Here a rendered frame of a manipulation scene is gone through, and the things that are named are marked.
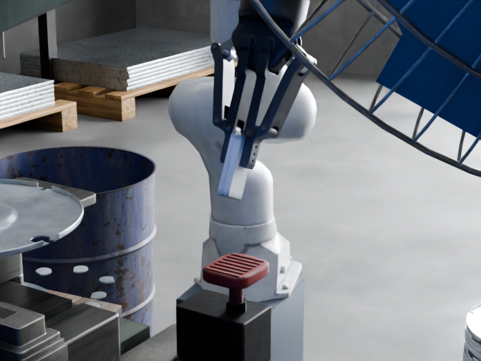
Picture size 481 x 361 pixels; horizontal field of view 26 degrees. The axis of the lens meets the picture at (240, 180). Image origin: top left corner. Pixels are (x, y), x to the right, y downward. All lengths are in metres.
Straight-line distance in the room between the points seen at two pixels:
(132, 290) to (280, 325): 0.71
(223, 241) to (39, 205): 0.55
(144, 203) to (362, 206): 1.44
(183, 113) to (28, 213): 0.53
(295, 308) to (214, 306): 0.72
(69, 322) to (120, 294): 1.29
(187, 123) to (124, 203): 0.65
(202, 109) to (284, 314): 0.40
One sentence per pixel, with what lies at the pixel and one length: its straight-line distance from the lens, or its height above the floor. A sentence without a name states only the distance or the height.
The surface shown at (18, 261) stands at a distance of 1.32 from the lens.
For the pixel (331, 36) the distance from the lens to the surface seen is 6.07.
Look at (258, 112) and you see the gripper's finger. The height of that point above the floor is 0.94.
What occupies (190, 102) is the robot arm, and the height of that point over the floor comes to 0.80.
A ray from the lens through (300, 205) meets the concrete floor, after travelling 3.75.
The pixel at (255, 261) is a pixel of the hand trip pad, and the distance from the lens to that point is 1.19.
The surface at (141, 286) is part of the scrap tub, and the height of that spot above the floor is 0.21.
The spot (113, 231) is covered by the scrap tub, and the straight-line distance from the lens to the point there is 2.40.
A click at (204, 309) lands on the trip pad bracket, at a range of 1.21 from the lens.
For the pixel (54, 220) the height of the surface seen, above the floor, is 0.78.
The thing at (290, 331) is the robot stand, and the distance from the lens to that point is 1.92.
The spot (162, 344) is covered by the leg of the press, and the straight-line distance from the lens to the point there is 1.27.
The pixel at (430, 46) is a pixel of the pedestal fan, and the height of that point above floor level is 1.11.
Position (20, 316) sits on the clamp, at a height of 0.76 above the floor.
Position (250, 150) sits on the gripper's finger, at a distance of 1.14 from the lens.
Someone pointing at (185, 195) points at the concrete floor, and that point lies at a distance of 3.85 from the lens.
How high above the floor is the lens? 1.21
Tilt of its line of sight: 17 degrees down
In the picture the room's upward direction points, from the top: straight up
